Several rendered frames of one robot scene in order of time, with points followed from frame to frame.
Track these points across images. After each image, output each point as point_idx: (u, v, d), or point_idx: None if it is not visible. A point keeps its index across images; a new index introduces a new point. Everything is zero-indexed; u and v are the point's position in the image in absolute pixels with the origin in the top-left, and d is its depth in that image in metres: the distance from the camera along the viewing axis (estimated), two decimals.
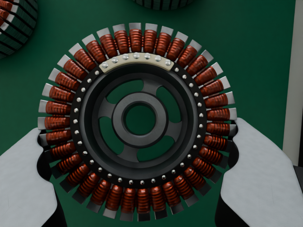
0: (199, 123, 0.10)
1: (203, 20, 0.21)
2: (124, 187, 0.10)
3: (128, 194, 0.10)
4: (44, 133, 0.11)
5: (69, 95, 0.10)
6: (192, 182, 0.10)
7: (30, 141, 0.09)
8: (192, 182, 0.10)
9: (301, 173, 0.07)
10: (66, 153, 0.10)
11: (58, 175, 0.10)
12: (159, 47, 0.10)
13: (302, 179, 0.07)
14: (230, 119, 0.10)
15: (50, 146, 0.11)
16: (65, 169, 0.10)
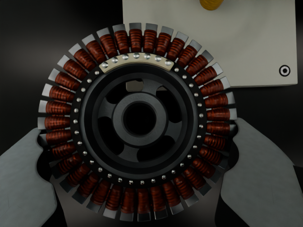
0: (199, 123, 0.10)
1: None
2: (124, 187, 0.10)
3: (128, 194, 0.10)
4: (44, 133, 0.11)
5: (69, 95, 0.10)
6: (192, 182, 0.10)
7: (30, 141, 0.09)
8: (192, 182, 0.10)
9: (301, 173, 0.07)
10: (66, 153, 0.10)
11: (58, 175, 0.10)
12: (159, 47, 0.10)
13: (302, 179, 0.07)
14: (230, 119, 0.10)
15: (50, 146, 0.11)
16: (65, 169, 0.10)
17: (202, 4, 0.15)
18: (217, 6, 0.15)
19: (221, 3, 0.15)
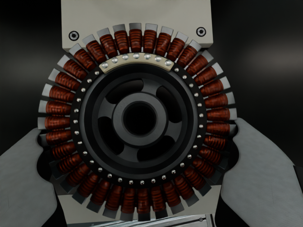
0: (199, 123, 0.10)
1: None
2: (124, 187, 0.10)
3: (128, 194, 0.10)
4: (44, 133, 0.11)
5: (69, 95, 0.10)
6: (192, 182, 0.10)
7: (30, 141, 0.09)
8: (192, 182, 0.10)
9: (301, 173, 0.07)
10: (66, 153, 0.10)
11: (58, 175, 0.10)
12: (159, 47, 0.10)
13: (302, 179, 0.07)
14: (230, 119, 0.10)
15: (50, 146, 0.11)
16: (65, 169, 0.10)
17: None
18: None
19: None
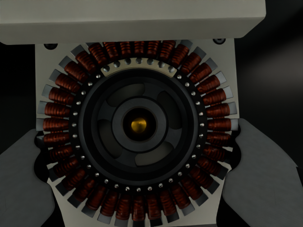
0: (199, 133, 0.10)
1: None
2: (120, 193, 0.10)
3: (124, 201, 0.09)
4: (42, 133, 0.11)
5: (69, 98, 0.10)
6: (189, 192, 0.10)
7: (27, 142, 0.09)
8: (189, 192, 0.10)
9: None
10: (63, 156, 0.10)
11: (55, 178, 0.10)
12: (162, 53, 0.10)
13: None
14: (231, 130, 0.10)
15: (47, 147, 0.11)
16: (61, 173, 0.09)
17: None
18: None
19: None
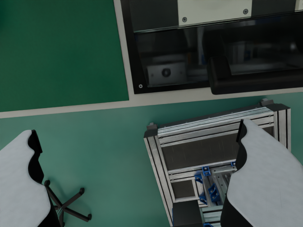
0: None
1: None
2: None
3: None
4: (35, 135, 0.10)
5: None
6: None
7: (20, 143, 0.09)
8: None
9: None
10: None
11: None
12: None
13: None
14: None
15: (41, 148, 0.11)
16: None
17: None
18: None
19: None
